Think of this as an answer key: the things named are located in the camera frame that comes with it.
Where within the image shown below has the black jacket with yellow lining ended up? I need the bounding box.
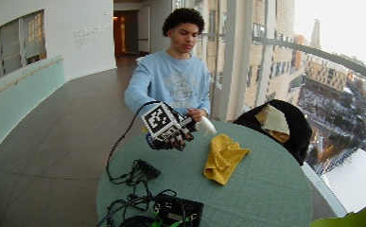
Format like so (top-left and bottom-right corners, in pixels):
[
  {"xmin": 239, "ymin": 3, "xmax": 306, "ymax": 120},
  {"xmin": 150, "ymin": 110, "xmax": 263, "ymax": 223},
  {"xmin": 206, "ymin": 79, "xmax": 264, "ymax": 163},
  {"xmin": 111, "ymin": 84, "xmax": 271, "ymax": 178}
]
[{"xmin": 232, "ymin": 98, "xmax": 314, "ymax": 166}]

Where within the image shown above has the black glove cable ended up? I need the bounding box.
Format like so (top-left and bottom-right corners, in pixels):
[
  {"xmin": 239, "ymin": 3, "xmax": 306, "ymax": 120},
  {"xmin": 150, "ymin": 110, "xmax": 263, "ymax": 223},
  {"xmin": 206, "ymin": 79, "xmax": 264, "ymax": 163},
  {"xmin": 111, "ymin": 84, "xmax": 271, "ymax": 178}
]
[{"xmin": 104, "ymin": 100, "xmax": 164, "ymax": 185}]

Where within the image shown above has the wooden wall handrail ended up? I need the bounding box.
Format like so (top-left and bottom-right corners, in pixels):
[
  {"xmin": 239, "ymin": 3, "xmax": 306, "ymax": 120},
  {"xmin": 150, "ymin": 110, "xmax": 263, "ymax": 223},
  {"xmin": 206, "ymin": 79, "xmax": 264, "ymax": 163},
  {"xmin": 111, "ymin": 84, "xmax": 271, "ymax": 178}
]
[{"xmin": 0, "ymin": 58, "xmax": 66, "ymax": 107}]

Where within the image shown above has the green plastic object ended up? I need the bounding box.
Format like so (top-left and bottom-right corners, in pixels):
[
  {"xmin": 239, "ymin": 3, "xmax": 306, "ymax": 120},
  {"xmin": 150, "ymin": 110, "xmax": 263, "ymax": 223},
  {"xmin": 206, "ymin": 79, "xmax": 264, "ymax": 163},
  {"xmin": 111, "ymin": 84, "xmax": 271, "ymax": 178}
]
[{"xmin": 310, "ymin": 195, "xmax": 366, "ymax": 227}]

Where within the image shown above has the bundle of black cables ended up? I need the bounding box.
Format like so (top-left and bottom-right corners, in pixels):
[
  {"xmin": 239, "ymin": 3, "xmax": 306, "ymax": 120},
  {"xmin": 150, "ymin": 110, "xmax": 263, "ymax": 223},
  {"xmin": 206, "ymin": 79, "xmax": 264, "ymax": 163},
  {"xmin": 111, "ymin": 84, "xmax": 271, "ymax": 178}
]
[{"xmin": 96, "ymin": 188, "xmax": 178, "ymax": 227}]

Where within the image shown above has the grey balcony railing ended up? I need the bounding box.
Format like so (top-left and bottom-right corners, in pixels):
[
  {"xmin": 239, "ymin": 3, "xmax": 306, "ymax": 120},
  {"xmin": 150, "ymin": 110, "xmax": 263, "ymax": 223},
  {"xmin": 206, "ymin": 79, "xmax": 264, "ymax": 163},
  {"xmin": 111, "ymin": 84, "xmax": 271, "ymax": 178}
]
[{"xmin": 251, "ymin": 36, "xmax": 366, "ymax": 89}]

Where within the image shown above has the white marker cube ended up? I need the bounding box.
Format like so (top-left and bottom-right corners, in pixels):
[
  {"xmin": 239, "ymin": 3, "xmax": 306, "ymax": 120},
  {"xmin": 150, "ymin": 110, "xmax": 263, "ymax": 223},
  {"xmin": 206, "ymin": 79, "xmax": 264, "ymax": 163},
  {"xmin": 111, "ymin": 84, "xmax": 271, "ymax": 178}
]
[{"xmin": 140, "ymin": 101, "xmax": 190, "ymax": 143}]

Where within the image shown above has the black cable hub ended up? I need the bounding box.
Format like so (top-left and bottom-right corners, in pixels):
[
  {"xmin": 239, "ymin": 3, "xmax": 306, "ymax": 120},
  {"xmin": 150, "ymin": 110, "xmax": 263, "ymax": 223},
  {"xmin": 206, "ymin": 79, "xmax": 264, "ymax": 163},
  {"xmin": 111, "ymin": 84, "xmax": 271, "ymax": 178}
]
[{"xmin": 131, "ymin": 158, "xmax": 163, "ymax": 182}]

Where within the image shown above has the yellow cloth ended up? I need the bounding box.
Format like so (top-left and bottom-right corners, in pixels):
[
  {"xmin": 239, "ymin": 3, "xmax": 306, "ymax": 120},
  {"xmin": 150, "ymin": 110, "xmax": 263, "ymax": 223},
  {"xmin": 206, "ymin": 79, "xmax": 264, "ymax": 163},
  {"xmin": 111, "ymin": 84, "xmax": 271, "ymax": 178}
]
[{"xmin": 203, "ymin": 132, "xmax": 252, "ymax": 186}]

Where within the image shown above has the interior wall window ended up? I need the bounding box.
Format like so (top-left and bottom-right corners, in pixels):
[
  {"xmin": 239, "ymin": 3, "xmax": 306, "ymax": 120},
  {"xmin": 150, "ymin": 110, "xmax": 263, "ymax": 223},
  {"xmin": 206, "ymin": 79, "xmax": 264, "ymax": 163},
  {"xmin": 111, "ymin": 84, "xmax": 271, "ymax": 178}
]
[{"xmin": 0, "ymin": 9, "xmax": 49, "ymax": 89}]

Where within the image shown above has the dark doorway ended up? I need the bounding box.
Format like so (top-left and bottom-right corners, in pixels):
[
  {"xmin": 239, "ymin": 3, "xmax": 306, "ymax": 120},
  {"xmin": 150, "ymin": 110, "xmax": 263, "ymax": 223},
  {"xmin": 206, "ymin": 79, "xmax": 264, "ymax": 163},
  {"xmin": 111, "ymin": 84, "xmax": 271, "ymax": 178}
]
[{"xmin": 112, "ymin": 9, "xmax": 142, "ymax": 60}]

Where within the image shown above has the black electronics box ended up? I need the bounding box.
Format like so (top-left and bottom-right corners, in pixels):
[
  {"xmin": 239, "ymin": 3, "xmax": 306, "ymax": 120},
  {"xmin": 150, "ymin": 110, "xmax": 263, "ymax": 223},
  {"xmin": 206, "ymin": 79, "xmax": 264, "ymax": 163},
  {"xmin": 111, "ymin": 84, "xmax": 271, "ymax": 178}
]
[{"xmin": 151, "ymin": 194, "xmax": 206, "ymax": 227}]

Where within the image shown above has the green cable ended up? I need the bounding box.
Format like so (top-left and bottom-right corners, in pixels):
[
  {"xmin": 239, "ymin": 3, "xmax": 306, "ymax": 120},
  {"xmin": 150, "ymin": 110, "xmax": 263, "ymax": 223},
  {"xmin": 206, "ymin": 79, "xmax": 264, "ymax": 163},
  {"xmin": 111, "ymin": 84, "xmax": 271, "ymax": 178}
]
[{"xmin": 151, "ymin": 215, "xmax": 194, "ymax": 227}]

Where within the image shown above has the the person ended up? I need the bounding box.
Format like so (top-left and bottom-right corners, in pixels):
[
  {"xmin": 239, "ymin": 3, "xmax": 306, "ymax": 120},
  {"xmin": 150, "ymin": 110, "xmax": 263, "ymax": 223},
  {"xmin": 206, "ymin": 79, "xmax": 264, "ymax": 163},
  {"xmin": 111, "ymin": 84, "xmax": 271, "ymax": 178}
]
[{"xmin": 124, "ymin": 8, "xmax": 214, "ymax": 128}]

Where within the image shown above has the white spray bottle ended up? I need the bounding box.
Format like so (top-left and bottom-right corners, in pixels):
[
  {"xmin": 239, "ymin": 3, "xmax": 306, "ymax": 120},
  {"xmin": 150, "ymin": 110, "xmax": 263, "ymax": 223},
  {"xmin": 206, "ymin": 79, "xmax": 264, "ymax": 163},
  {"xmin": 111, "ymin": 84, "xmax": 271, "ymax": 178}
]
[{"xmin": 182, "ymin": 115, "xmax": 218, "ymax": 137}]

